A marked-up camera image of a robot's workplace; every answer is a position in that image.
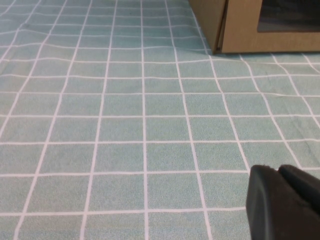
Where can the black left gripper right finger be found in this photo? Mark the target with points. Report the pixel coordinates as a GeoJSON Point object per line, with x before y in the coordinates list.
{"type": "Point", "coordinates": [305, 187]}

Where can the cardboard drawer shell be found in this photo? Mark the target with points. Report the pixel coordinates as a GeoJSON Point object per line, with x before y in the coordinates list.
{"type": "Point", "coordinates": [207, 20]}

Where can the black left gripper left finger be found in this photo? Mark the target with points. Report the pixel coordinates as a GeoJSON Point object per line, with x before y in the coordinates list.
{"type": "Point", "coordinates": [275, 212]}

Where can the cardboard drawer with window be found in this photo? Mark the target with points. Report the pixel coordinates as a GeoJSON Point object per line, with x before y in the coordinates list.
{"type": "Point", "coordinates": [240, 25]}

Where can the green white-grid tablecloth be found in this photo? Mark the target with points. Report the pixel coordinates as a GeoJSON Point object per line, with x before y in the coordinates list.
{"type": "Point", "coordinates": [125, 130]}

